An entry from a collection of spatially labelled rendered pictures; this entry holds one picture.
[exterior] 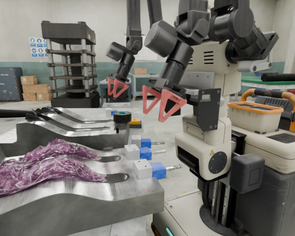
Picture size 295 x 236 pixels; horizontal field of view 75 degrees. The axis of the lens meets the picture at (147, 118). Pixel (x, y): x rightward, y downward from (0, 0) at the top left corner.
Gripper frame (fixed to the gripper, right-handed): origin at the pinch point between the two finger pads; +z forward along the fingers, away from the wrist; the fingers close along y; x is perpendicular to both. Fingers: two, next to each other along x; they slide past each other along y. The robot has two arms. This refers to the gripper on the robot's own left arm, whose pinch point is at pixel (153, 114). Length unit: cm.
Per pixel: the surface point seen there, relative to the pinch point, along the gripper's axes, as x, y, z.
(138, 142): 9.9, -18.7, 12.4
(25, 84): -88, -711, 95
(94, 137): -5.8, -21.3, 16.3
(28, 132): -25.5, -30.2, 24.0
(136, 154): 2.8, -3.9, 12.8
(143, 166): 0.4, 5.6, 12.6
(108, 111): 12, -76, 11
